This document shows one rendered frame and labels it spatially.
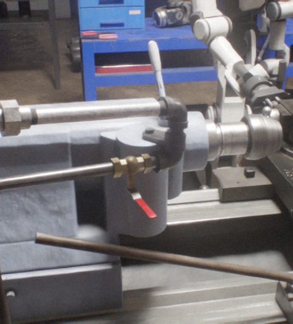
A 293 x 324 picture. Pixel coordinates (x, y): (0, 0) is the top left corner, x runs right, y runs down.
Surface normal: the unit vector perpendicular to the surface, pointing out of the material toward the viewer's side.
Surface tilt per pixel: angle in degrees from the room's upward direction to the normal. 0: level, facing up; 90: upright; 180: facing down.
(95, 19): 90
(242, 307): 0
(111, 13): 90
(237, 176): 0
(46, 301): 90
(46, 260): 62
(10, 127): 101
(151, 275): 2
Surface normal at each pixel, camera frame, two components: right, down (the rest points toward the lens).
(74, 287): 0.16, 0.46
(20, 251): 0.14, -0.01
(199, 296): 0.12, -0.24
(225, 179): 0.00, -0.88
